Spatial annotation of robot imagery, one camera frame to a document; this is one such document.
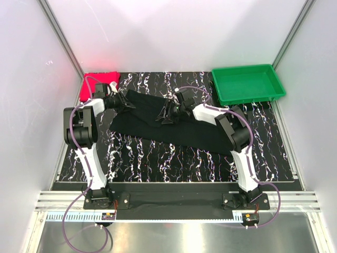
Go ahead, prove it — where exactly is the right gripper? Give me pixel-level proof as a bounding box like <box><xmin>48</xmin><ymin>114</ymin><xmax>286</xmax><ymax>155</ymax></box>
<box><xmin>156</xmin><ymin>100</ymin><xmax>185</xmax><ymax>125</ymax></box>

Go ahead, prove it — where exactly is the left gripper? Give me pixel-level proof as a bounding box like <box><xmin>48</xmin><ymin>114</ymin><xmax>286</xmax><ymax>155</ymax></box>
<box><xmin>108</xmin><ymin>91</ymin><xmax>135</xmax><ymax>113</ymax></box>

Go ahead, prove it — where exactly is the black t shirt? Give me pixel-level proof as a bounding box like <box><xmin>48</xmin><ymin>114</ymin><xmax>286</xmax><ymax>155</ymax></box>
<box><xmin>110</xmin><ymin>90</ymin><xmax>231</xmax><ymax>155</ymax></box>

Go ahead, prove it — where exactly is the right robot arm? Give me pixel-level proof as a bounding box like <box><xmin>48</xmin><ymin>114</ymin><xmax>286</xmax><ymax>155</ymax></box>
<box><xmin>156</xmin><ymin>100</ymin><xmax>262</xmax><ymax>209</ymax></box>

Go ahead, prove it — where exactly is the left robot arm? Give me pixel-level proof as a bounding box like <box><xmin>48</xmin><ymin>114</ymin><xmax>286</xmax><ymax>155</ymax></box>
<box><xmin>63</xmin><ymin>92</ymin><xmax>135</xmax><ymax>209</ymax></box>

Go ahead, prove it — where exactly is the folded red t shirt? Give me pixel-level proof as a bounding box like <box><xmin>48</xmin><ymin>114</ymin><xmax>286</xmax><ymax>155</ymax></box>
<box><xmin>79</xmin><ymin>72</ymin><xmax>121</xmax><ymax>102</ymax></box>

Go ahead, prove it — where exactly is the green plastic bin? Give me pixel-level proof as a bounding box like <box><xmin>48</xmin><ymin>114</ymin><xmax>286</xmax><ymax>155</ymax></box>
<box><xmin>211</xmin><ymin>64</ymin><xmax>286</xmax><ymax>106</ymax></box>

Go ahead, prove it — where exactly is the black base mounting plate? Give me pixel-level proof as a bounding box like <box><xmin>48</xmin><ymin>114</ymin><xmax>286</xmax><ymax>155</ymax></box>
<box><xmin>83</xmin><ymin>181</ymin><xmax>270</xmax><ymax>221</ymax></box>

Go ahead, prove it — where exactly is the shiny steel front plate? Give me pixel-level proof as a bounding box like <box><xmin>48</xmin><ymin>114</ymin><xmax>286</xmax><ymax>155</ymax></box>
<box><xmin>37</xmin><ymin>213</ymin><xmax>319</xmax><ymax>252</ymax></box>

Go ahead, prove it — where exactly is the aluminium frame post left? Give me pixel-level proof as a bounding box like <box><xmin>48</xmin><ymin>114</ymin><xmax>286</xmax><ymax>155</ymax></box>
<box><xmin>36</xmin><ymin>0</ymin><xmax>85</xmax><ymax>77</ymax></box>

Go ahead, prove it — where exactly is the aluminium frame post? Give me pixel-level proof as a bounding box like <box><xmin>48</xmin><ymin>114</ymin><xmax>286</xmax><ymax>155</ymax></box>
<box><xmin>272</xmin><ymin>0</ymin><xmax>316</xmax><ymax>71</ymax></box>
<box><xmin>36</xmin><ymin>0</ymin><xmax>85</xmax><ymax>77</ymax></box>

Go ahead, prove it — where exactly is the aluminium front rail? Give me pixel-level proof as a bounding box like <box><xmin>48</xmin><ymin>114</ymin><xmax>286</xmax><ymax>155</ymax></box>
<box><xmin>35</xmin><ymin>191</ymin><xmax>321</xmax><ymax>212</ymax></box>

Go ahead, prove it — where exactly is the white slotted cable duct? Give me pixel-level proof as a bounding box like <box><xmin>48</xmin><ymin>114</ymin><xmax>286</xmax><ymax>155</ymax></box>
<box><xmin>46</xmin><ymin>211</ymin><xmax>243</xmax><ymax>224</ymax></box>

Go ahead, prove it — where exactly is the aluminium frame post right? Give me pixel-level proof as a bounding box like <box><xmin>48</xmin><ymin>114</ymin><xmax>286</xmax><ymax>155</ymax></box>
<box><xmin>272</xmin><ymin>0</ymin><xmax>316</xmax><ymax>71</ymax></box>

